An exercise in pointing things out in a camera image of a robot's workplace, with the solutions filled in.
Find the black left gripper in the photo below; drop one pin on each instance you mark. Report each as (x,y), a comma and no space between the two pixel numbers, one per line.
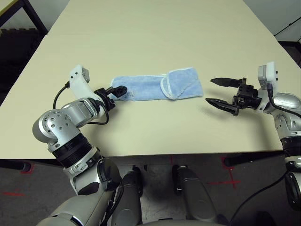
(105,97)

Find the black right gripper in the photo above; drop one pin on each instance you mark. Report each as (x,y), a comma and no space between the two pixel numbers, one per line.
(247,97)

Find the light blue towel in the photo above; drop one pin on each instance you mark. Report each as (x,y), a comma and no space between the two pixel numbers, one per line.
(152,88)

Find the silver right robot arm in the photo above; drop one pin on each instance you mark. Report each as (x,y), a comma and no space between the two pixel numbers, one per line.
(287,113)

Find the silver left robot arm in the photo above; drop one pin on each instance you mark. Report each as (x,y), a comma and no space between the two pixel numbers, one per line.
(61,124)

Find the black table base foot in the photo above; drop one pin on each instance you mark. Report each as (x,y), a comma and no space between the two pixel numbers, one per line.
(14,164)
(249,160)

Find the red floor tape cross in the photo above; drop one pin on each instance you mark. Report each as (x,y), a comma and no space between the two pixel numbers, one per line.
(232,181)

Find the black tripod stand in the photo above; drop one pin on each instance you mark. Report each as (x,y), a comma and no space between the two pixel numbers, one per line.
(288,26)

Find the grey robot right leg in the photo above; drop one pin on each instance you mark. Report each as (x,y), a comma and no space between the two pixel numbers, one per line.
(195,197)

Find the grey robot leg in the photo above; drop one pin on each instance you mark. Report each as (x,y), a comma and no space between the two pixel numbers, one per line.
(131,202)
(195,197)

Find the black foam floor mat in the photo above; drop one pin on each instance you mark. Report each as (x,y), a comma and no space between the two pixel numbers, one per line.
(16,58)

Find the grey robot left leg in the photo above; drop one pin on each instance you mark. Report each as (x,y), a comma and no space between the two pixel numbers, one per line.
(131,202)

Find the black framed side table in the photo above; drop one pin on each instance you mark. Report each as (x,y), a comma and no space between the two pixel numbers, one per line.
(35,16)

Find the red floor tape mark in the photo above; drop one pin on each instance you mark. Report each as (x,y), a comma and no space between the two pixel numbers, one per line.
(29,170)

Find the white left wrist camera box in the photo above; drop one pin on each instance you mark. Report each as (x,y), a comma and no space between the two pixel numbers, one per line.
(80,84)

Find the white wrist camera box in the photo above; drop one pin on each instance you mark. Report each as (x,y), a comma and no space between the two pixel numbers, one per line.
(270,73)
(80,84)

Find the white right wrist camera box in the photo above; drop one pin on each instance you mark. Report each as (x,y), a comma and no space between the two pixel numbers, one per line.
(270,73)

